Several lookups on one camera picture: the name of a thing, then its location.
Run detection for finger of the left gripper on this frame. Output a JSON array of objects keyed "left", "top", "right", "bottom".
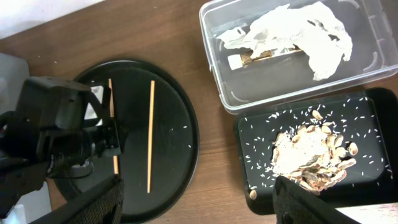
[{"left": 83, "top": 85, "right": 111, "bottom": 124}]

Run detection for food scraps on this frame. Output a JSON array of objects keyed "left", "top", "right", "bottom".
[{"left": 244, "top": 98, "right": 394, "bottom": 200}]

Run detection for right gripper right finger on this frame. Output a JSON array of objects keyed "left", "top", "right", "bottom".
[{"left": 272, "top": 176, "right": 358, "bottom": 224}]

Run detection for round black tray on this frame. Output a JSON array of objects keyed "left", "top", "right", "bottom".
[{"left": 54, "top": 59, "right": 200, "bottom": 224}]

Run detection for clear plastic bin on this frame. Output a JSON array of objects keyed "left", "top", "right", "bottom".
[{"left": 199, "top": 0, "right": 397, "bottom": 114}]

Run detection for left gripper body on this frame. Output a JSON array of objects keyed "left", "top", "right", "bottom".
[{"left": 16, "top": 77, "right": 121, "bottom": 179}]

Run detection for black rectangular tray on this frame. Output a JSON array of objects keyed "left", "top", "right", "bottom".
[{"left": 233, "top": 87, "right": 398, "bottom": 216}]

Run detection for wooden chopstick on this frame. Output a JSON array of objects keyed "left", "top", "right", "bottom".
[
  {"left": 108, "top": 78, "right": 120, "bottom": 175},
  {"left": 147, "top": 80, "right": 155, "bottom": 194}
]

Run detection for white napkin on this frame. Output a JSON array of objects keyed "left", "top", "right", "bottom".
[{"left": 217, "top": 1, "right": 353, "bottom": 81}]

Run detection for grey dishwasher rack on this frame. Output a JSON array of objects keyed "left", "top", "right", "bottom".
[{"left": 0, "top": 53, "right": 30, "bottom": 114}]

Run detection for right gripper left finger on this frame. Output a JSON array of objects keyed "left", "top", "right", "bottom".
[{"left": 32, "top": 175, "right": 124, "bottom": 224}]

